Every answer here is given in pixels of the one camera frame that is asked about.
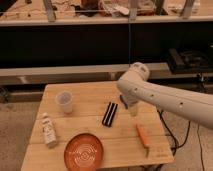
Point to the white glue bottle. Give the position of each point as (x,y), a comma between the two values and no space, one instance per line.
(49,133)

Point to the translucent plastic cup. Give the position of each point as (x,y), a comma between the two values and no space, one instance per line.
(64,100)

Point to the orange toy carrot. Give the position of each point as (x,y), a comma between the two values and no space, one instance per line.
(143,138)

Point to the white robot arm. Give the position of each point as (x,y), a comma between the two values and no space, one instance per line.
(195,106)

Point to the wooden table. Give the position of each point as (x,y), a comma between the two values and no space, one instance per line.
(121,143)

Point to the orange ceramic plate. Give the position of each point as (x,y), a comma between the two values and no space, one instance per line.
(84,152)

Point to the black whiteboard eraser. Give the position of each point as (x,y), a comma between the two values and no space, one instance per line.
(109,114)

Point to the blue sponge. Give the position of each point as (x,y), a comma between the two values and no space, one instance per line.
(124,103)

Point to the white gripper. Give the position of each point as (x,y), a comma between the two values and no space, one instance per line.
(133,109)

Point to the metal workbench frame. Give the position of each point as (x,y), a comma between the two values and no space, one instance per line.
(44,75)

